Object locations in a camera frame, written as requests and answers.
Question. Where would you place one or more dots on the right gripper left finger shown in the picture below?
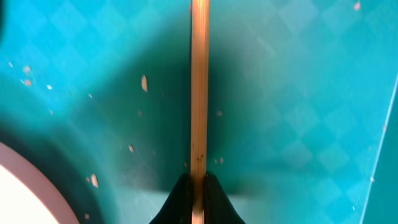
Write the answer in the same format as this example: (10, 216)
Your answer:
(177, 207)

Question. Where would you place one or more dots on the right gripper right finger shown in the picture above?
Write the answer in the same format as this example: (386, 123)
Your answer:
(218, 209)

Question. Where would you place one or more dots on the wooden chopstick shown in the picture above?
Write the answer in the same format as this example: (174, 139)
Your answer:
(199, 103)

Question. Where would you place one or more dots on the teal serving tray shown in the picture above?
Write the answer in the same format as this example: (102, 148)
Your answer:
(96, 95)

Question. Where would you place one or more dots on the white plate with peanut shells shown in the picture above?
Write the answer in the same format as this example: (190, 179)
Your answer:
(27, 196)

